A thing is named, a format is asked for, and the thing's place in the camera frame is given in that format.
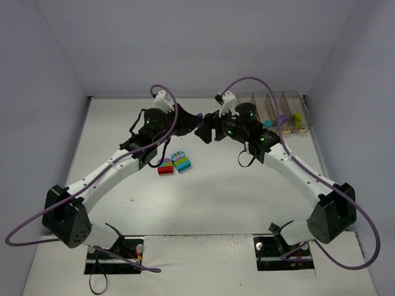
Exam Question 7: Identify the purple lego brick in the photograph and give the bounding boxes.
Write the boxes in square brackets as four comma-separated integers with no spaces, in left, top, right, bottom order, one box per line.
[196,113,204,129]

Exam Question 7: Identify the purple oval paw lego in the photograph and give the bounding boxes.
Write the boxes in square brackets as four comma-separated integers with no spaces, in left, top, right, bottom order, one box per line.
[276,114,288,126]

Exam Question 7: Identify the small lime green lego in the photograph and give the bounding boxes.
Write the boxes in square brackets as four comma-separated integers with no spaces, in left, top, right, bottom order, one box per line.
[292,113,303,128]

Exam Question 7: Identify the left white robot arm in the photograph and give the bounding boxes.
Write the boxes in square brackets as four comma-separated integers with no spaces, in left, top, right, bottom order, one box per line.
[41,106,203,250]

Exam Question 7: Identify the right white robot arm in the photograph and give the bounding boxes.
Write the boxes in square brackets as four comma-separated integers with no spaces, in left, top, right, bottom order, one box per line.
[195,102,357,245]

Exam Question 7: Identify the clear bin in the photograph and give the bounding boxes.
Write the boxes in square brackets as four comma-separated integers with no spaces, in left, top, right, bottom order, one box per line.
[253,92,277,133]
[237,92,256,105]
[283,91,312,133]
[268,91,294,134]

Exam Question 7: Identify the teal green monster lego stack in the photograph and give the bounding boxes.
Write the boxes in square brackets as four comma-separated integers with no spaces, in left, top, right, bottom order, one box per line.
[170,150,191,173]

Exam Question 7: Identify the multicolour stacked lego block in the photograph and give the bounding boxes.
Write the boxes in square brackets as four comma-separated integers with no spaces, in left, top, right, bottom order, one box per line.
[157,158,174,176]

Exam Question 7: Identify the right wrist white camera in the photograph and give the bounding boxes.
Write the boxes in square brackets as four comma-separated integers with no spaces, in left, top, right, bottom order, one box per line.
[215,91,236,117]

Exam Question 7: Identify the wrist white camera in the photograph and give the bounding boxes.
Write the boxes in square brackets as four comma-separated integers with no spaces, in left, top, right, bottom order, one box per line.
[154,90,175,113]
[215,91,236,117]

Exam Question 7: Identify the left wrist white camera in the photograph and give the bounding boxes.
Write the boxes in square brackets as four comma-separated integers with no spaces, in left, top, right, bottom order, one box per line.
[154,90,175,113]

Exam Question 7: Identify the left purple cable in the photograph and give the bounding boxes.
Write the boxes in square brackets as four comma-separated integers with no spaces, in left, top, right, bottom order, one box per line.
[5,83,179,273]

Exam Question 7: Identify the purple cable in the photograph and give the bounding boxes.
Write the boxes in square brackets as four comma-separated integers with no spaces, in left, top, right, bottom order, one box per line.
[5,83,179,273]
[218,76,380,271]

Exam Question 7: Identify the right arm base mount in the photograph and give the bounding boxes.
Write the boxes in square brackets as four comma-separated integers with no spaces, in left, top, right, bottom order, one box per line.
[253,235,315,271]

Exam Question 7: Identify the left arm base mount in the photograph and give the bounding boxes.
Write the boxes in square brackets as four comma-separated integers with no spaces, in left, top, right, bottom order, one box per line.
[84,235,145,274]

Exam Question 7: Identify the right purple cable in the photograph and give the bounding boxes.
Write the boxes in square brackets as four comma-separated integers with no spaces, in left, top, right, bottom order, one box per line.
[218,76,380,271]

